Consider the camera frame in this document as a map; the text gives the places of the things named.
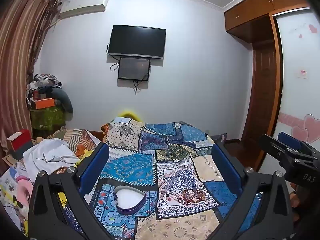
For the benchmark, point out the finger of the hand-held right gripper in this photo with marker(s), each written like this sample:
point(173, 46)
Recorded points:
point(288, 140)
point(272, 146)

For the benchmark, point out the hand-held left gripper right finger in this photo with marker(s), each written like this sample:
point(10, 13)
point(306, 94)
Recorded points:
point(225, 167)

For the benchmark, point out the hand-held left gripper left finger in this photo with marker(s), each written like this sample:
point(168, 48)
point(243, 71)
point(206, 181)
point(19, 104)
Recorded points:
point(96, 165)

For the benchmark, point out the heart-shaped tin box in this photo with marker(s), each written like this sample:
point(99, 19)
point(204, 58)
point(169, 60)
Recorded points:
point(130, 200)

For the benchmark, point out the person's right hand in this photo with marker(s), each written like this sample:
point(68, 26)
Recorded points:
point(295, 199)

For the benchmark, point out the yellow cloth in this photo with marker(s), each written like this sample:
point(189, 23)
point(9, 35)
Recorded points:
point(86, 155)

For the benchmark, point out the striped orange blanket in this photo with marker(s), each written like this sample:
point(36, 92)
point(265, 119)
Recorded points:
point(77, 140)

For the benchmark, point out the white crumpled cloth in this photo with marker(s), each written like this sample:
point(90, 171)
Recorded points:
point(50, 155)

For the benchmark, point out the patchwork printed blanket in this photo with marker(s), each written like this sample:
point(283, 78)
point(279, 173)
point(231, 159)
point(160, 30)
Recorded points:
point(170, 155)

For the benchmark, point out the yellow pillow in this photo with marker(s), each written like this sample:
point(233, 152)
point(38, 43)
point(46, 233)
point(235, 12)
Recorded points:
point(128, 114)

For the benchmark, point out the pink cloth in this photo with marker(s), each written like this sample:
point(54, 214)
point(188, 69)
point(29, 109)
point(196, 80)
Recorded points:
point(25, 187)

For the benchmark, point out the red and white box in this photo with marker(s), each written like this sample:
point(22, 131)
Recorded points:
point(21, 141)

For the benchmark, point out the orange box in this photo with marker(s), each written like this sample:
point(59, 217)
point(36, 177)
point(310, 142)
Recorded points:
point(45, 103)

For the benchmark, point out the pile of folded clothes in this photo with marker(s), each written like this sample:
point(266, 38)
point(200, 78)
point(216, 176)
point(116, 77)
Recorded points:
point(42, 85)

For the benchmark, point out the wooden overhead cabinet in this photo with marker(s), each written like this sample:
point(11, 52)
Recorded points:
point(255, 12)

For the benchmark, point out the striped brown curtain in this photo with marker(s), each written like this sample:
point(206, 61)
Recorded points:
point(17, 55)

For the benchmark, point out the white air conditioner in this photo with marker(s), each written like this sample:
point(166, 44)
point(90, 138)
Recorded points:
point(83, 6)

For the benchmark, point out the small red-white wall sticker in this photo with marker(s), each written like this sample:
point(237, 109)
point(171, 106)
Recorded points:
point(303, 73)

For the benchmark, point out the small black wall monitor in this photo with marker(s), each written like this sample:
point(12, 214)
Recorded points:
point(134, 68)

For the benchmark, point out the large black wall television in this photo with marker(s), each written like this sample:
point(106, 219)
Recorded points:
point(137, 42)

